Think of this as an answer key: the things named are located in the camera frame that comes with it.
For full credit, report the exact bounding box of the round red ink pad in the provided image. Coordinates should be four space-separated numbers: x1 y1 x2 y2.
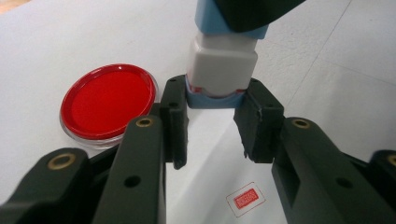
59 63 160 150

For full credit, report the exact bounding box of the blue stamp cap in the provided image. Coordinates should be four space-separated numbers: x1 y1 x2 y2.
185 76 248 110

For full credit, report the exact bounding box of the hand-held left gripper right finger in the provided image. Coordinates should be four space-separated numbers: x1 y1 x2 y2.
233 77 396 224

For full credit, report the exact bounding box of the wooden table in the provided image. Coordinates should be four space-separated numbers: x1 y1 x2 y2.
0 0 31 14

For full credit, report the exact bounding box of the white table cover board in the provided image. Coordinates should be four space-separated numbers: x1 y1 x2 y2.
0 0 396 224

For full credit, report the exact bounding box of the white paper sheet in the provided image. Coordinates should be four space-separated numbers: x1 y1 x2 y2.
164 106 290 224

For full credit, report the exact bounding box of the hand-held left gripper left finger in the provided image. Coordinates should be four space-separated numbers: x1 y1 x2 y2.
92 74 191 224

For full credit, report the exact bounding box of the white and blue stamp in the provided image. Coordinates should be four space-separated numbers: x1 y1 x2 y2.
185 0 270 98

